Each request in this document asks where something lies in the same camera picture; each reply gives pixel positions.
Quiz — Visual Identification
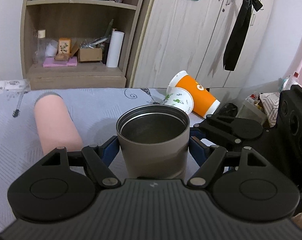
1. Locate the wooden shelf unit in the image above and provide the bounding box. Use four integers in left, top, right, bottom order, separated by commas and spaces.
20, 0, 149, 90

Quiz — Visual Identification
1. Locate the pink foam pad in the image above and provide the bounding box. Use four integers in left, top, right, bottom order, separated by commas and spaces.
43, 56, 78, 68

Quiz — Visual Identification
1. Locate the black ribbon bow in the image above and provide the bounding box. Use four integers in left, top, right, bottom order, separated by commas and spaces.
223, 0, 263, 72

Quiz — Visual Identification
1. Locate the geometric patterned fabric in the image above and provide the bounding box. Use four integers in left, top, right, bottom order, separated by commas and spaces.
259, 92, 280, 127

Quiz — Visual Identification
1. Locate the white floral paper cup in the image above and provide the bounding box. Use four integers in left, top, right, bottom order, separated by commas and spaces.
163, 87, 194, 115

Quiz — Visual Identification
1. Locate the patterned white tablecloth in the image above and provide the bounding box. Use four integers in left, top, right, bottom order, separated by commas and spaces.
0, 87, 217, 233

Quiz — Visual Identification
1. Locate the orange paper cup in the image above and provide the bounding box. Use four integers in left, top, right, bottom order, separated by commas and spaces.
167, 70, 220, 118

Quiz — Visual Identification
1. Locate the small floral wooden box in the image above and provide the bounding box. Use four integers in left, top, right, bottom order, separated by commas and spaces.
58, 38, 71, 54

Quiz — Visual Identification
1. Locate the small cardboard box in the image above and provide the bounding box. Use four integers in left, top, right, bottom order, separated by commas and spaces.
78, 48, 103, 62

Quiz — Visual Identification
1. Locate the taupe metal tumbler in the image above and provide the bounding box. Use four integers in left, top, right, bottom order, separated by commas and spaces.
116, 105, 190, 179

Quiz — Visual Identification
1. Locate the clear bottle beige cap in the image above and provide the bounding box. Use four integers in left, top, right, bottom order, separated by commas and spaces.
37, 29, 46, 59

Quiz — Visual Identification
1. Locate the wooden wardrobe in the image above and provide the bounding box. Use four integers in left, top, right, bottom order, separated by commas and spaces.
129, 0, 274, 90

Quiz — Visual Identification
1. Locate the white paper towel roll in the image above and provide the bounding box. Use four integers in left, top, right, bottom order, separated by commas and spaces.
106, 31, 124, 68

